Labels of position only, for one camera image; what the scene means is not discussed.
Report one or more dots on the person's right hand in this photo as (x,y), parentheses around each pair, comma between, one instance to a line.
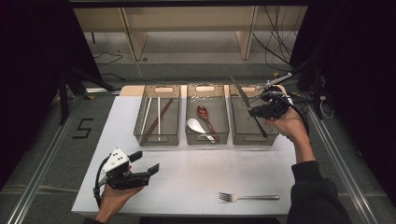
(292,127)

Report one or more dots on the dark curtain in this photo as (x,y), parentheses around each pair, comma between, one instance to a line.
(361,77)
(31,77)

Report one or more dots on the metal fork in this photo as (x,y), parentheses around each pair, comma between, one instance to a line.
(225,197)

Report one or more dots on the grey transparent plastic bin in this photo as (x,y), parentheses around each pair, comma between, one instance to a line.
(218,112)
(158,119)
(243,127)

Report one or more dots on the black metal stand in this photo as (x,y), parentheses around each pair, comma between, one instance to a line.
(63,99)
(317,90)

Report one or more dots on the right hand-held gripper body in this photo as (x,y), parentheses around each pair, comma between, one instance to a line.
(275,107)

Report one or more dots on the light wooden desk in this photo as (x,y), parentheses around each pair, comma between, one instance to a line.
(193,18)

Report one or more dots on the white ceramic spoon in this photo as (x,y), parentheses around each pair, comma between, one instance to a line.
(194,124)

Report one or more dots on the short aluminium rail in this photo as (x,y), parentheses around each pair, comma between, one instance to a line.
(102,91)

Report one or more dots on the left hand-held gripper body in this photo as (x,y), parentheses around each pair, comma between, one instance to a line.
(125,180)

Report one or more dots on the aluminium floor rail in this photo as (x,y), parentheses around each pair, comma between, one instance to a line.
(342,165)
(40,174)

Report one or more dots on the red-brown wooden spoon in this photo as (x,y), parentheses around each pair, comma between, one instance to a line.
(202,111)

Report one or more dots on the white table cover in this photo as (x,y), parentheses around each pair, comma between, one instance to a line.
(118,149)

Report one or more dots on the brown chopstick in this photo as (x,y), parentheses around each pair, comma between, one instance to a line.
(162,112)
(165,110)

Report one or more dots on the person's left hand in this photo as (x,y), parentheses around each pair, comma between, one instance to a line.
(114,200)

